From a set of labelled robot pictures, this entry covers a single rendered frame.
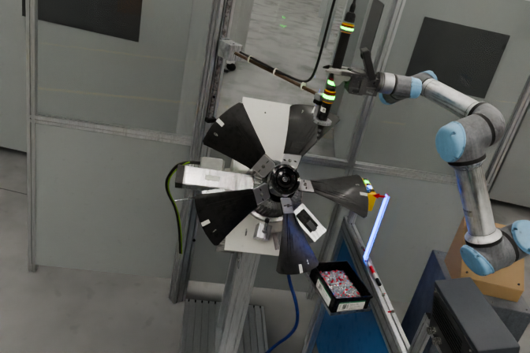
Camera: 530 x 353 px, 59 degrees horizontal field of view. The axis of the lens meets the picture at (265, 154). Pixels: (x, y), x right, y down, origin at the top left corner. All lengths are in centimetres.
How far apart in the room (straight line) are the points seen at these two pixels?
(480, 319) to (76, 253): 226
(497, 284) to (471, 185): 48
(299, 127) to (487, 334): 102
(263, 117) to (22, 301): 169
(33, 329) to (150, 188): 92
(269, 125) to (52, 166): 123
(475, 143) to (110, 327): 206
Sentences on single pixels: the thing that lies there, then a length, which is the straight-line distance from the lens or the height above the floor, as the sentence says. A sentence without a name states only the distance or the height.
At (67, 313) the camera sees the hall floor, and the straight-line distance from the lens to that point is 289.
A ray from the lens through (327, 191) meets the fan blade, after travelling 186.
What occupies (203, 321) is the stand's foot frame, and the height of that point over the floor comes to 8.
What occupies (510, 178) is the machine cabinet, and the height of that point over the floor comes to 33.
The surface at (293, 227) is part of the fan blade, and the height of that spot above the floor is 106.
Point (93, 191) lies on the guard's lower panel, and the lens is 275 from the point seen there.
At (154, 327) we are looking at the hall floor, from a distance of 281.
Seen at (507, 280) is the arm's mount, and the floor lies 108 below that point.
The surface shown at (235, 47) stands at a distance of 212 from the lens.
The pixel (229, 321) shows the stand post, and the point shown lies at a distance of 240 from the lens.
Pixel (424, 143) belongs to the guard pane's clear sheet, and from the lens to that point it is 278.
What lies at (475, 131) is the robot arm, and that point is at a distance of 158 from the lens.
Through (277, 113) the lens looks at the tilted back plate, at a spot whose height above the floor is 132.
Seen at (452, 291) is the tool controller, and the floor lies 124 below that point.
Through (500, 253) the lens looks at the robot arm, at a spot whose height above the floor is 125.
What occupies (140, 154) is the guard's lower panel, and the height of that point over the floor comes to 86.
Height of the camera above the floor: 201
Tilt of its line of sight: 24 degrees down
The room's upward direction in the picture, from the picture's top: 13 degrees clockwise
